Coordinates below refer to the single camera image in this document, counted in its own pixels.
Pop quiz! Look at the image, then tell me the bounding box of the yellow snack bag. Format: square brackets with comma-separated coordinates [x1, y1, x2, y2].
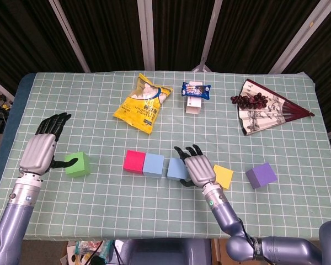
[112, 72, 174, 135]

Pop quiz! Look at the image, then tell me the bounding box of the purple foam cube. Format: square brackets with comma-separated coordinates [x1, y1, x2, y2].
[245, 162, 279, 190]

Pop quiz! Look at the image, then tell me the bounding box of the blue table pad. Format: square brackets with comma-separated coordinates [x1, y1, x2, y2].
[0, 73, 36, 180]

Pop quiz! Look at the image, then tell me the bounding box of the pink foam cube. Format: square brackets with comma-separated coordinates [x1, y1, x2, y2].
[123, 150, 146, 176]

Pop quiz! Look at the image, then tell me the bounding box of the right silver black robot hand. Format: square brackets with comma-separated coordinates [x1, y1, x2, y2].
[173, 144, 217, 190]

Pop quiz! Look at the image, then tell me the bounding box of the white open cardboard box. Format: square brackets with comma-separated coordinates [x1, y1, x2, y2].
[185, 81, 204, 114]

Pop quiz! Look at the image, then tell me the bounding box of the green foam cube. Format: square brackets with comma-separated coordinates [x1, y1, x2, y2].
[64, 151, 91, 178]

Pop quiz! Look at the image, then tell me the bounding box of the light blue foam cube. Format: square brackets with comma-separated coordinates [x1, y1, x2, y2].
[167, 157, 190, 182]
[142, 153, 166, 178]

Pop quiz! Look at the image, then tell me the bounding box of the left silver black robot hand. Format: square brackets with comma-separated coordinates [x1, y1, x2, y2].
[18, 112, 79, 176]

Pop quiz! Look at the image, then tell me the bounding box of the painted paper folding fan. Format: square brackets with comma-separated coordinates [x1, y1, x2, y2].
[236, 78, 316, 136]

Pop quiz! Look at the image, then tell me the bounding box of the green checkered tablecloth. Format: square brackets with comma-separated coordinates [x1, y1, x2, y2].
[0, 71, 331, 241]

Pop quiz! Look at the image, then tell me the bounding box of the colourful printed bag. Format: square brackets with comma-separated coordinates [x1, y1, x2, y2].
[61, 240, 114, 265]

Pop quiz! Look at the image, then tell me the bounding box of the brown cardboard box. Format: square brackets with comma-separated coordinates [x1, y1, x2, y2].
[217, 238, 231, 265]

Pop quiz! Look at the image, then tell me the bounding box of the dark red grape bunch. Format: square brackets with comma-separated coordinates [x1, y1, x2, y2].
[230, 93, 268, 109]

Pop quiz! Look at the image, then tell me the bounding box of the blue cookie packet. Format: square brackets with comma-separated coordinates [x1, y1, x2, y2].
[181, 81, 212, 100]

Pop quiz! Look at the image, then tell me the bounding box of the yellow foam cube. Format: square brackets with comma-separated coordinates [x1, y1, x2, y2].
[212, 164, 234, 190]

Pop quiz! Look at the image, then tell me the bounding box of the blue-grey robot torso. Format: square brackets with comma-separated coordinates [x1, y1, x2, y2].
[121, 238, 212, 265]

